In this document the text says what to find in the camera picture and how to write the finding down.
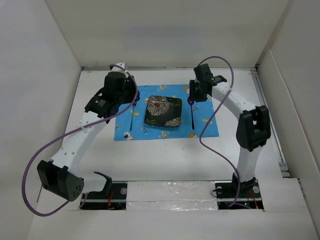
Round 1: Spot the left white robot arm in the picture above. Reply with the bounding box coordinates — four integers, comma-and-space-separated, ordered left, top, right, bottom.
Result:
37, 66, 139, 202

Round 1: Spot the dark floral square plate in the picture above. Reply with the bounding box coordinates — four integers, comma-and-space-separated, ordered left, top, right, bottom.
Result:
144, 95, 183, 128

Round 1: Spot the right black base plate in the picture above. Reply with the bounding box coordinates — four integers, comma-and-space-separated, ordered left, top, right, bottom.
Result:
211, 179, 264, 210

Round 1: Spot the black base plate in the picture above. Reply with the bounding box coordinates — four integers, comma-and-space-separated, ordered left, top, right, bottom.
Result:
211, 179, 264, 210
79, 182, 128, 211

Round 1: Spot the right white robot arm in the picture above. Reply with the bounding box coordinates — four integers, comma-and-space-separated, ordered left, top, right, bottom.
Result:
187, 63, 271, 197

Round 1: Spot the blue space-print cloth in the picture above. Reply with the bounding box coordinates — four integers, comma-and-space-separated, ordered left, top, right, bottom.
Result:
114, 84, 219, 141

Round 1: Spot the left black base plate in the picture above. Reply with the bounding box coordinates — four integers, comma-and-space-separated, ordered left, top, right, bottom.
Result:
79, 182, 128, 211

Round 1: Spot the purple iridescent spoon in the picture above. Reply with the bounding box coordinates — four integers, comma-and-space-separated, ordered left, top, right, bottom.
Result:
187, 97, 195, 130

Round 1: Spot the iridescent fork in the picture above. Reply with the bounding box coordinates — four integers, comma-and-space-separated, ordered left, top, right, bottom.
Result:
129, 101, 137, 132

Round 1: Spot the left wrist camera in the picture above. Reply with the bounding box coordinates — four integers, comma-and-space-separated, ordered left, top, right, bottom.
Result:
109, 62, 128, 75

